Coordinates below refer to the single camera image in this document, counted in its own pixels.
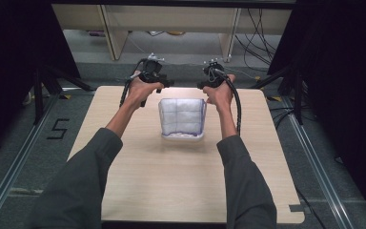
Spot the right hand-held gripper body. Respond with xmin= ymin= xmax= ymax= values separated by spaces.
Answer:
xmin=202 ymin=57 xmax=227 ymax=90

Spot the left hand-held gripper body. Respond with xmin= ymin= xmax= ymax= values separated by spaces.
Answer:
xmin=138 ymin=52 xmax=170 ymax=89

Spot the white cloth with purple trim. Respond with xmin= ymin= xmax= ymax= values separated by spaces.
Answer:
xmin=157 ymin=97 xmax=208 ymax=137

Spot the person's left hand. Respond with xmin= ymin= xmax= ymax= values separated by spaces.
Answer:
xmin=126 ymin=70 xmax=166 ymax=111

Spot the person's right hand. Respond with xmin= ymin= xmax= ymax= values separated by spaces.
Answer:
xmin=202 ymin=73 xmax=236 ymax=113

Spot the light wooden cabinet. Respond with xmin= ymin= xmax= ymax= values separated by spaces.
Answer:
xmin=51 ymin=3 xmax=294 ymax=63

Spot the black metal stand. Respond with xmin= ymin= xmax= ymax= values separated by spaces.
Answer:
xmin=31 ymin=65 xmax=93 ymax=126
xmin=251 ymin=65 xmax=307 ymax=126

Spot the black curtain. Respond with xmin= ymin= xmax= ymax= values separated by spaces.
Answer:
xmin=0 ymin=0 xmax=81 ymax=160
xmin=266 ymin=0 xmax=366 ymax=223

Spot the grey tape strip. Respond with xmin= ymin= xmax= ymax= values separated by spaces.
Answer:
xmin=288 ymin=203 xmax=307 ymax=214

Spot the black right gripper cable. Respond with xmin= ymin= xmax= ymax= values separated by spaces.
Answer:
xmin=213 ymin=67 xmax=243 ymax=137

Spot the bundle of black cables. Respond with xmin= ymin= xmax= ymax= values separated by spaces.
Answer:
xmin=234 ymin=8 xmax=278 ymax=72

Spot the aluminium floor rail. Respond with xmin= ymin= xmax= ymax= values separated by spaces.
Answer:
xmin=0 ymin=87 xmax=93 ymax=229
xmin=266 ymin=94 xmax=356 ymax=229

